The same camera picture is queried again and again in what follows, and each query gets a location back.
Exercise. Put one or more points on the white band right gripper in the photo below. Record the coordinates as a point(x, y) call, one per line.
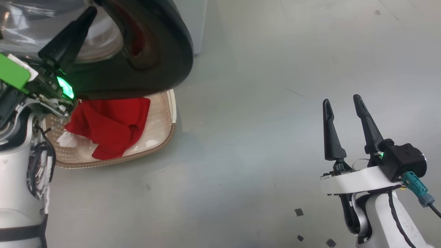
point(358, 182)

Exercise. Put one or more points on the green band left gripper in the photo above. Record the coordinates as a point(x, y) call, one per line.
point(13, 74)

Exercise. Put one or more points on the red white garment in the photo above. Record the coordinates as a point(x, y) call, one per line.
point(110, 124)

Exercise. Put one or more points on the black round glass washer door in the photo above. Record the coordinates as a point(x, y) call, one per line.
point(162, 51)

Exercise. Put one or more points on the cream perforated laundry basket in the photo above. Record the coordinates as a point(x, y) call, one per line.
point(158, 127)

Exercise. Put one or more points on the white front-load washing machine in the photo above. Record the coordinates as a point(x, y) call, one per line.
point(196, 24)

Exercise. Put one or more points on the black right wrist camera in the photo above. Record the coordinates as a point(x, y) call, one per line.
point(406, 158)

